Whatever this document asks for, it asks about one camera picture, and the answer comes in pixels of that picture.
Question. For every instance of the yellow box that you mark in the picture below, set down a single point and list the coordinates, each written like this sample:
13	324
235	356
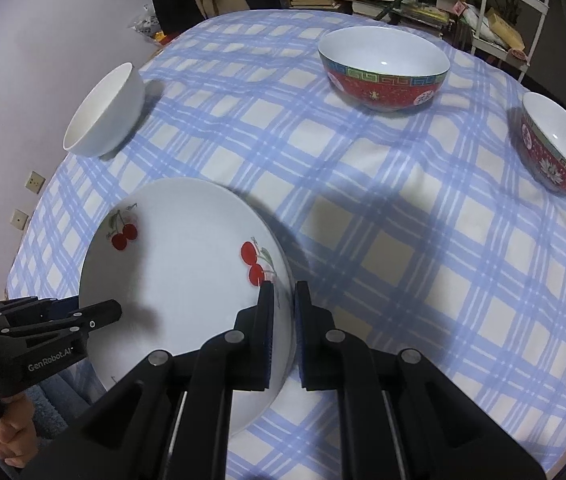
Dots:
503	27

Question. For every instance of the plain white bowl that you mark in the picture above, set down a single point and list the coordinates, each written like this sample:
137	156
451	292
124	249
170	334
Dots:
113	110

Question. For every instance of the person's left hand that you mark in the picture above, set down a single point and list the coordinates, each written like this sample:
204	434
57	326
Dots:
15	430

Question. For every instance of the red bowl with inside mark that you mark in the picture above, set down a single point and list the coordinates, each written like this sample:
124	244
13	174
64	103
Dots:
558	130

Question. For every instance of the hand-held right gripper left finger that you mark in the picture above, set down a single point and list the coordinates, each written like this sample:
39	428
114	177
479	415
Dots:
263	340

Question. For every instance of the blue checkered bed sheet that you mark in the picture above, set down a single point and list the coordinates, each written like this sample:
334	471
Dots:
413	260

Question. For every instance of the printed plastic bag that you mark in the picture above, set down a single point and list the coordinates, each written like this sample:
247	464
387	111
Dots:
145	20

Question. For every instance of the light blue fluffy blanket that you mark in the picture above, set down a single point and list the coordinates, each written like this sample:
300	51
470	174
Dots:
63	395

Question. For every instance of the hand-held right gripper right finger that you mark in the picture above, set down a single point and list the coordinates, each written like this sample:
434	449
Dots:
305	345

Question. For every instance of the red patterned bowl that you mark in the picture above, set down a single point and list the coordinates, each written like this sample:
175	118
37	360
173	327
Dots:
383	50

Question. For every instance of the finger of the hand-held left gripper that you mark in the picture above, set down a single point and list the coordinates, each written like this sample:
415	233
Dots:
98	314

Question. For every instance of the white cherry print plate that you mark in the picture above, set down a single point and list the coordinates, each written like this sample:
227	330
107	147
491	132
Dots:
178	270

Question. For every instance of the yellow snack packets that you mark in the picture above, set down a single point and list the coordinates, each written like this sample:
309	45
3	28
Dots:
165	38

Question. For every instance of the white wall socket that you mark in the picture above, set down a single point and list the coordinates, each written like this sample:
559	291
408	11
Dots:
35	181
19	218

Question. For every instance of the white trolley cart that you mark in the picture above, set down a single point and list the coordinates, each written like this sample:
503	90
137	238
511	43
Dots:
538	15

